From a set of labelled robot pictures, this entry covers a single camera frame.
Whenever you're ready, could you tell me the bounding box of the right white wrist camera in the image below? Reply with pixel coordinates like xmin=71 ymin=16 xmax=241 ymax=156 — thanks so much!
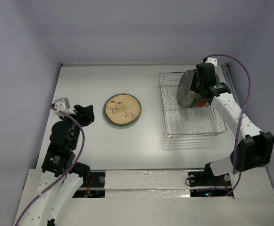
xmin=203 ymin=57 xmax=218 ymax=66

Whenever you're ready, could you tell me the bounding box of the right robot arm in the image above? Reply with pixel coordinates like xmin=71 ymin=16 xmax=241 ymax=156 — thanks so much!
xmin=191 ymin=62 xmax=274 ymax=185

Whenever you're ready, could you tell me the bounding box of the red teal flower plate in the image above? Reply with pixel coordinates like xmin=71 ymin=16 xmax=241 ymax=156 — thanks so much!
xmin=196 ymin=98 xmax=209 ymax=108

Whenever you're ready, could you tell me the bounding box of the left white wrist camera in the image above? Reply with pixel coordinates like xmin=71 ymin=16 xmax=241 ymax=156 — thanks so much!
xmin=51 ymin=97 xmax=74 ymax=117

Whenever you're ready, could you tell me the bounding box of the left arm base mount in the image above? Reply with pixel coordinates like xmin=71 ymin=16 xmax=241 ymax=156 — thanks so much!
xmin=73 ymin=170 xmax=106 ymax=198

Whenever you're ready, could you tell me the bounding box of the wire dish rack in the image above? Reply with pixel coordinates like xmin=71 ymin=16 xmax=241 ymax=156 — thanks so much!
xmin=158 ymin=72 xmax=227 ymax=141

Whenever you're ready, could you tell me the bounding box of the blue floral plate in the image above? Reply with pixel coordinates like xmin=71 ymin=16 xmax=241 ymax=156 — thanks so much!
xmin=188 ymin=93 xmax=202 ymax=108

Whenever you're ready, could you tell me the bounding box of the green floral plate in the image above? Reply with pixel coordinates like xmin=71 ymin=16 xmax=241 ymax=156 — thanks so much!
xmin=207 ymin=73 xmax=222 ymax=108

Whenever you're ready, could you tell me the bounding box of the brown speckled plate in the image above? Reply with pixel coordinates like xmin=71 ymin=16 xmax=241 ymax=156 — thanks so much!
xmin=177 ymin=70 xmax=197 ymax=108

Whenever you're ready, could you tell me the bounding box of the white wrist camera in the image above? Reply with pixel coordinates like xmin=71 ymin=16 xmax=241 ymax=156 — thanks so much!
xmin=51 ymin=97 xmax=74 ymax=117
xmin=203 ymin=57 xmax=218 ymax=66

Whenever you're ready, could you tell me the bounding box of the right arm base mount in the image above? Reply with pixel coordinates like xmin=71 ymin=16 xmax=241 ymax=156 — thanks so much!
xmin=185 ymin=170 xmax=233 ymax=198

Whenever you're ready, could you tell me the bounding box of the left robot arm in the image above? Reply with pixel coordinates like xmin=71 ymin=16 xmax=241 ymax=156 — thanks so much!
xmin=15 ymin=101 xmax=95 ymax=226

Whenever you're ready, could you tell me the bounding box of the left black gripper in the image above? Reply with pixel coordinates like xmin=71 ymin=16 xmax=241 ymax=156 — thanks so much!
xmin=60 ymin=104 xmax=94 ymax=148

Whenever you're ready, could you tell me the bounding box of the beige bird plate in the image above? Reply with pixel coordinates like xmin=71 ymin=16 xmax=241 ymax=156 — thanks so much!
xmin=103 ymin=93 xmax=142 ymax=126

